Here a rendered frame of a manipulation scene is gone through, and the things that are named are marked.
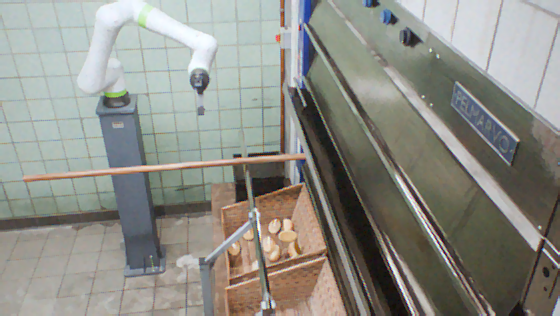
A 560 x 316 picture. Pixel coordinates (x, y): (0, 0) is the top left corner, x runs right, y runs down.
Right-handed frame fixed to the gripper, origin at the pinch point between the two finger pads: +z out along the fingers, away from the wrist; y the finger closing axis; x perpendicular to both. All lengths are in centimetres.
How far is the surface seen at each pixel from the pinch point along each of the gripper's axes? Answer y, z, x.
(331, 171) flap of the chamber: 8, 53, -48
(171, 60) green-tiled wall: 25, -116, 20
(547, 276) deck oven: -40, 158, -56
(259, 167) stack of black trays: 66, -45, -30
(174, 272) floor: 149, -52, 28
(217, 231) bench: 91, -20, -3
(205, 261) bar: 54, 45, 2
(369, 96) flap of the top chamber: -29, 68, -55
